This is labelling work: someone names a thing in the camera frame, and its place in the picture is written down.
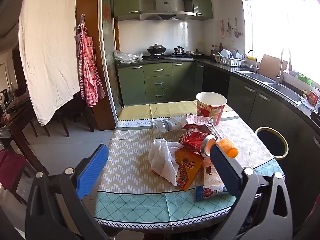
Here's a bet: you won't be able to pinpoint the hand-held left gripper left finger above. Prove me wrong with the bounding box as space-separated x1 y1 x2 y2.
25 144 110 240

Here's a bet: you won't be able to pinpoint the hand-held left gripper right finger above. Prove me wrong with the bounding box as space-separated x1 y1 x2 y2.
210 145 293 240

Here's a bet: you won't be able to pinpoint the white cartoon snack packet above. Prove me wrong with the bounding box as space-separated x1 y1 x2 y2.
202 155 225 188

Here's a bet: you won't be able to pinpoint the blue white packet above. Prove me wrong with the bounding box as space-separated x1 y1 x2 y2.
195 184 229 202

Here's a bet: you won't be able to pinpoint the orange triangular packet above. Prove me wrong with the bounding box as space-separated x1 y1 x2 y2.
150 149 204 191

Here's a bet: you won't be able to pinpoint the red soda can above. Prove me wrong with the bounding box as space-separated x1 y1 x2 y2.
179 127 217 158

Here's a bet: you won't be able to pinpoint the dark trash bin yellow rim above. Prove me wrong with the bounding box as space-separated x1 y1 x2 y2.
254 127 289 160

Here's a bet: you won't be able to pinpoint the red carton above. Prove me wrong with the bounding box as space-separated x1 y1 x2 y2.
181 114 215 130

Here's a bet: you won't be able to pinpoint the white cloth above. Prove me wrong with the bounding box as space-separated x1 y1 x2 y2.
148 138 183 187

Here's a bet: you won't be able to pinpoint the red paper bucket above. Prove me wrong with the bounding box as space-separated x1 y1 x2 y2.
196 92 227 126

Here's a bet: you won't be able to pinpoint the clear plastic bottle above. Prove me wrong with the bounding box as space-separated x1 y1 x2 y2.
152 116 188 134

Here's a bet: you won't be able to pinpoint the patterned tablecloth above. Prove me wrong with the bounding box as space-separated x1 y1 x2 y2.
94 100 285 232

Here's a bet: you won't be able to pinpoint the dark wooden chair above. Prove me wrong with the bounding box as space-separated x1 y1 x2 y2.
30 97 72 138

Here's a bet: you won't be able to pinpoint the dark red cloth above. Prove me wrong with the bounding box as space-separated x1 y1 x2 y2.
0 149 28 191

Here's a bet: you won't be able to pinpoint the dark wooden dining table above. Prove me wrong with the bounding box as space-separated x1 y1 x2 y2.
0 97 49 177

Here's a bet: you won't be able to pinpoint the steel double sink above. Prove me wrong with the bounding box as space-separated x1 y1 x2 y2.
235 69 304 103

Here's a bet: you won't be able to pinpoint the dark stone countertop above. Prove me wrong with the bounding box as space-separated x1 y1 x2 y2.
115 57 320 128

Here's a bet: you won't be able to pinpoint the red checked apron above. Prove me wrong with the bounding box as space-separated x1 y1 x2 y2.
76 15 107 107

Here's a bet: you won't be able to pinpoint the dish rack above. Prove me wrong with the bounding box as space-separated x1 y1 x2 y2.
213 52 247 67

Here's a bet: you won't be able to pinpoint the green lower cabinets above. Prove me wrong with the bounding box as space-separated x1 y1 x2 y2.
117 61 320 230

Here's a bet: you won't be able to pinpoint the green cabinets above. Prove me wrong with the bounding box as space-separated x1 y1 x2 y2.
117 61 320 230
114 0 213 22

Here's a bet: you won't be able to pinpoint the small steel faucet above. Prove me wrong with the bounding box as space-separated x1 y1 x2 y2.
247 50 258 73

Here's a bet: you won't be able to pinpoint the red printed tub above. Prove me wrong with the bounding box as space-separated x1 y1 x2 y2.
308 89 320 107

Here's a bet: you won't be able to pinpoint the cardboard piece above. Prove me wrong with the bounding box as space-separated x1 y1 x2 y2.
259 54 289 77

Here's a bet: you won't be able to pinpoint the white plates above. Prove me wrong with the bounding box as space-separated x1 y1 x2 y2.
220 49 237 59

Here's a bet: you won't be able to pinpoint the clear plastic bag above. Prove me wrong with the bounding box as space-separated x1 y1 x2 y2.
114 51 143 64

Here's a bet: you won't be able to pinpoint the tall steel faucet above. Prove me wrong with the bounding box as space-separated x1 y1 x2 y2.
275 47 293 84

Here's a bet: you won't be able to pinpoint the green cloth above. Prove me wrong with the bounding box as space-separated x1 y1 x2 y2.
296 72 313 86

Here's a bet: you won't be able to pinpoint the condiment bottles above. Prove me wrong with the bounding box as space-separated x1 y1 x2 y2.
211 44 225 56

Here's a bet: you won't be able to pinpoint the white hanging sheet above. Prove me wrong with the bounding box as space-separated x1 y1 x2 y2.
18 0 81 126

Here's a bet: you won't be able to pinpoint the gas stove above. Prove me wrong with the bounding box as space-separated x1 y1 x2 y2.
146 54 194 61

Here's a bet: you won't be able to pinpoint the black wok with lid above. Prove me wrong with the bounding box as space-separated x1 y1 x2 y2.
147 43 166 55

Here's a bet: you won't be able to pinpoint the hanging kitchen utensils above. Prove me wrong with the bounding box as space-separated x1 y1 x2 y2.
219 17 243 39

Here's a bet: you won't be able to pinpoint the window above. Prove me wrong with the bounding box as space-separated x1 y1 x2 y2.
246 0 320 83

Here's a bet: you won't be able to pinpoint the green upper cabinets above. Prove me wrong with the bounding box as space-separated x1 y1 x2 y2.
114 0 213 22

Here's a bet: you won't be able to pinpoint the steel range hood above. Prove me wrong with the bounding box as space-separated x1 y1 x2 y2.
139 0 198 22

